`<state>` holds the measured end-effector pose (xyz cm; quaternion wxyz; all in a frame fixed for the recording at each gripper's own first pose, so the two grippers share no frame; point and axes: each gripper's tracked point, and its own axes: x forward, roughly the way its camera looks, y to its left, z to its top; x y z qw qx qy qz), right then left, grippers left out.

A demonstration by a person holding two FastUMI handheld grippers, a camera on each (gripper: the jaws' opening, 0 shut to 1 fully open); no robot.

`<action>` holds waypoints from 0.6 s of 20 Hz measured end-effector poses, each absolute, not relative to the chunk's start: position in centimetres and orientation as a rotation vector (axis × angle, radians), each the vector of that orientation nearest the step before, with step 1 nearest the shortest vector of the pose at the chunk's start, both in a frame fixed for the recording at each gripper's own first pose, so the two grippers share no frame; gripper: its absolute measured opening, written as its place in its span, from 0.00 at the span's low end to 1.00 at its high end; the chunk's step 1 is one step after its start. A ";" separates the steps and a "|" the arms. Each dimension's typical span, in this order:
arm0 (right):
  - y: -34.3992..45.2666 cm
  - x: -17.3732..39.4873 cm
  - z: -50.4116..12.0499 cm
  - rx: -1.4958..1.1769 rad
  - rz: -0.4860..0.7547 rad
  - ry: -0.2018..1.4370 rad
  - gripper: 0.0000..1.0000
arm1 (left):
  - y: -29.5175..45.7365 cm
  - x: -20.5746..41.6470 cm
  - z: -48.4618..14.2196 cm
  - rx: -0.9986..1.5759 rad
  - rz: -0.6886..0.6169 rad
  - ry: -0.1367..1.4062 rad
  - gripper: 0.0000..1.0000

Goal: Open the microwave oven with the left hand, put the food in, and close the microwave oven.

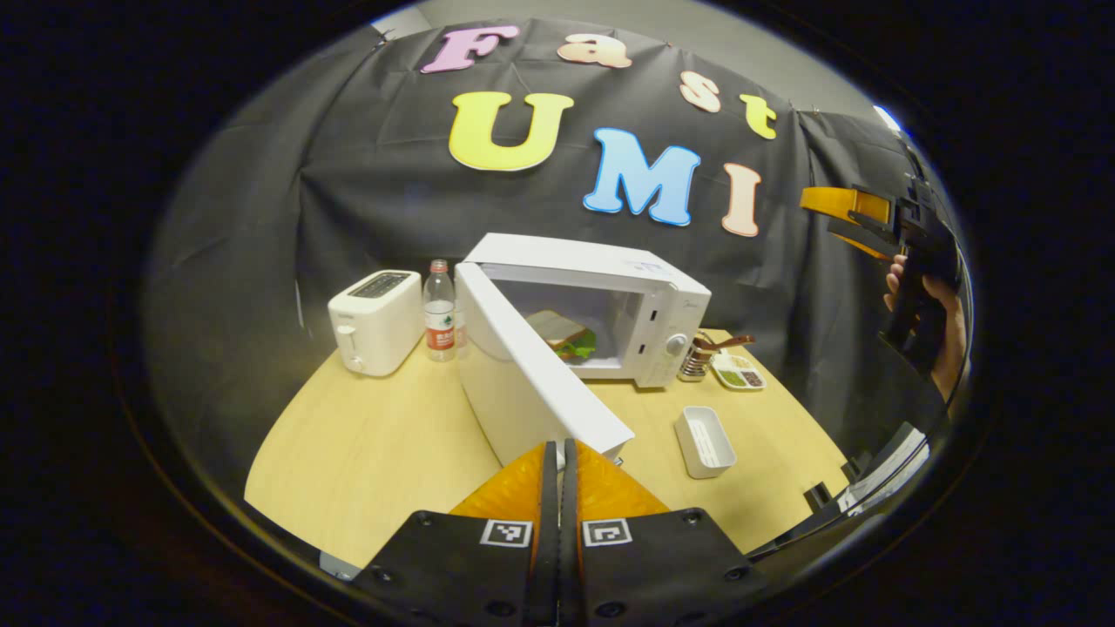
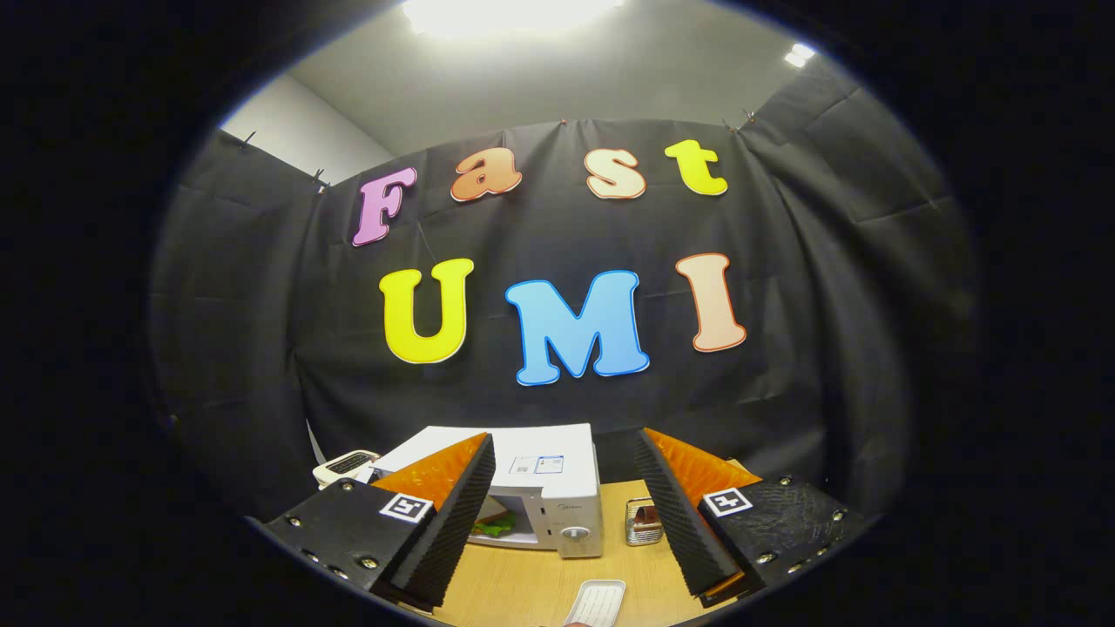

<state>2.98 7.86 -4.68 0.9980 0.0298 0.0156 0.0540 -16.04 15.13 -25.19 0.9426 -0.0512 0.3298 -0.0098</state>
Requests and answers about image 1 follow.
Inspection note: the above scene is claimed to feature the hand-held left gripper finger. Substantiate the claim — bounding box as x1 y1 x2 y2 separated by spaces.
353 442 560 627
560 438 772 627

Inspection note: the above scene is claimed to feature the toast sandwich with lettuce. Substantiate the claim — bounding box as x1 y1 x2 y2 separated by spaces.
525 310 599 361

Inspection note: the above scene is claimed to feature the white microwave oven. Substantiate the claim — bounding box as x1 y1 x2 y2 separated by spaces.
453 233 713 467

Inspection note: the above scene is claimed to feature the white rectangular tray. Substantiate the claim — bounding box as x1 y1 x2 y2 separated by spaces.
674 406 738 480

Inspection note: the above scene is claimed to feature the white divided dish with beans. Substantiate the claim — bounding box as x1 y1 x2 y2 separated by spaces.
710 352 767 392

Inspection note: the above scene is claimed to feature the clear water bottle red label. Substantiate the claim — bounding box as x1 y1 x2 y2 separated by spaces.
423 259 456 363

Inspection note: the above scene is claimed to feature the white toaster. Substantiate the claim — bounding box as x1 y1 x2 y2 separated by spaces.
328 270 425 377

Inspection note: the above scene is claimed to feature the metal wire basket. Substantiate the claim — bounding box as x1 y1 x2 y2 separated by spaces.
678 331 717 383

